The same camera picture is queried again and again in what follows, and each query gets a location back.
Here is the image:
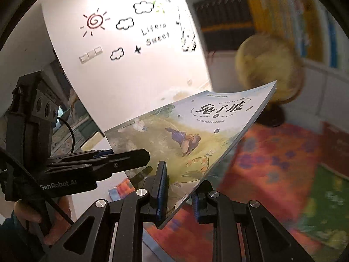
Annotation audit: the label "floral orange table mat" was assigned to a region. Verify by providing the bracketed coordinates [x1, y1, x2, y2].
[109, 121, 349, 262]

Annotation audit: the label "row of shelf books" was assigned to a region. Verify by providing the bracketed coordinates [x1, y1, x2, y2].
[193, 0, 348, 70]

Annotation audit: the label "black cable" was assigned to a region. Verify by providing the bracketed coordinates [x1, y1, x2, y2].
[27, 115, 76, 230]

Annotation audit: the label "yellow desk globe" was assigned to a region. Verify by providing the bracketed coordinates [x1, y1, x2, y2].
[235, 34, 305, 127]

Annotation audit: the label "red book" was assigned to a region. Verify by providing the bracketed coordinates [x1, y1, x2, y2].
[321, 122, 349, 178]

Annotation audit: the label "green insect book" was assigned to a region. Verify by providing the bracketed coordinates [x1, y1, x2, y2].
[298, 165, 348, 250]

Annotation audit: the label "white bookshelf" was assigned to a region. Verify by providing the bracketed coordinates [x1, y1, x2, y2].
[188, 0, 348, 131]

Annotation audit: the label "wall light switches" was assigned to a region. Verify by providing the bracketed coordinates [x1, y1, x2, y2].
[79, 46, 103, 64]

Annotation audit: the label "person's left hand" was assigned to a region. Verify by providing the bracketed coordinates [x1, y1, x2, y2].
[14, 196, 72, 246]

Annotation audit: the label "rabbit hill picture book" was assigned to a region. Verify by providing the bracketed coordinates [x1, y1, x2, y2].
[105, 82, 276, 228]

